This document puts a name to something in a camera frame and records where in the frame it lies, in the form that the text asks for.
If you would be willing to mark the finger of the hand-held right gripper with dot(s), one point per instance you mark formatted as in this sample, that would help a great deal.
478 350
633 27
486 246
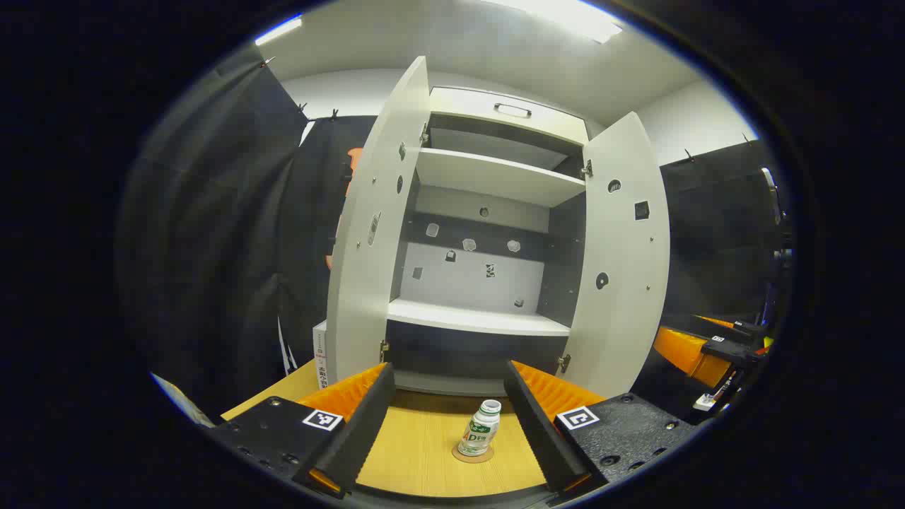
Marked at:
682 350
748 329

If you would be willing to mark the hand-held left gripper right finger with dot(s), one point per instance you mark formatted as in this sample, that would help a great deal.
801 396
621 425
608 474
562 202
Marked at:
537 431

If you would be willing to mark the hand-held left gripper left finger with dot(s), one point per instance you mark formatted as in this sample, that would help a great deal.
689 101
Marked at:
360 431

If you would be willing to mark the white drink bottle green label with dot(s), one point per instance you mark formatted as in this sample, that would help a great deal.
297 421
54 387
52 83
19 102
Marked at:
481 431

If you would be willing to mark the white cabinet door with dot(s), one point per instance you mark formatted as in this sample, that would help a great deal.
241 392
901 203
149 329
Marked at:
626 318
368 247

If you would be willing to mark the round cork coaster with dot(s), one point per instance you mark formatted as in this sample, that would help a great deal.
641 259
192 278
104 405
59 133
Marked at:
472 460

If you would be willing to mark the white book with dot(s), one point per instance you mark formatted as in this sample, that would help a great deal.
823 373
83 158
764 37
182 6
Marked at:
320 353

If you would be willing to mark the black backdrop cloth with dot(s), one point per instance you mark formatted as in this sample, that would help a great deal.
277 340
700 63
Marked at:
212 247

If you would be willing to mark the white cabinet with shelves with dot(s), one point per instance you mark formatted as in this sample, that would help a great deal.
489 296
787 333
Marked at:
488 177

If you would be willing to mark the white cabinet drawer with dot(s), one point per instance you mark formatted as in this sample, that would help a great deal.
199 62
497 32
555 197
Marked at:
466 106

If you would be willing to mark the wide ceiling light panel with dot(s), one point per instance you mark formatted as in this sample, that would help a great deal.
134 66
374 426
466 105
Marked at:
573 18

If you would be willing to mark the narrow ceiling light strip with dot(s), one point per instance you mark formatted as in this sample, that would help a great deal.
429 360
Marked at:
279 30

